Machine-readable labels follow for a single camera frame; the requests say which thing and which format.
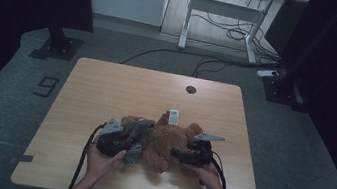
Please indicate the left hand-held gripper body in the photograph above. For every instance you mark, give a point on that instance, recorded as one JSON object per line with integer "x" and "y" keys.
{"x": 109, "y": 141}

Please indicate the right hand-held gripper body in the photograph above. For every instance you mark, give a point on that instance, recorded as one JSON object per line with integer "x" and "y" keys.
{"x": 203, "y": 153}

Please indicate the grey fluffy cloth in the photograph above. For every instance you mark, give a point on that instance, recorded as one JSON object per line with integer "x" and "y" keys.
{"x": 139, "y": 132}

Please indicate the brown teddy bear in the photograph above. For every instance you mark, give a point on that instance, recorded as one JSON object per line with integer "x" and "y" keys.
{"x": 166, "y": 141}

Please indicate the person's right hand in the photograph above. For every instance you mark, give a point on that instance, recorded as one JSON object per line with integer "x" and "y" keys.
{"x": 208, "y": 178}

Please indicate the person's left hand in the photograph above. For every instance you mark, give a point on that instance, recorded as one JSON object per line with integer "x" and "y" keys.
{"x": 100, "y": 165}

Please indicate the black tape floor mark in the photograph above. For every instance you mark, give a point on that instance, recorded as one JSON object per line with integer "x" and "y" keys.
{"x": 46, "y": 84}

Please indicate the grey tape strip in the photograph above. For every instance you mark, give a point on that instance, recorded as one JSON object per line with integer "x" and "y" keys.
{"x": 22, "y": 159}

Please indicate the black stand base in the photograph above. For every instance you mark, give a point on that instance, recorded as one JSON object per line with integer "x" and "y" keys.
{"x": 62, "y": 46}
{"x": 278, "y": 90}

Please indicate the white power strip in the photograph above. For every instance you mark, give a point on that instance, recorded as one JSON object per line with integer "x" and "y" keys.
{"x": 267, "y": 73}

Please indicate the white metal desk frame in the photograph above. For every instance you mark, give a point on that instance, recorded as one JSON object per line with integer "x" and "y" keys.
{"x": 223, "y": 8}

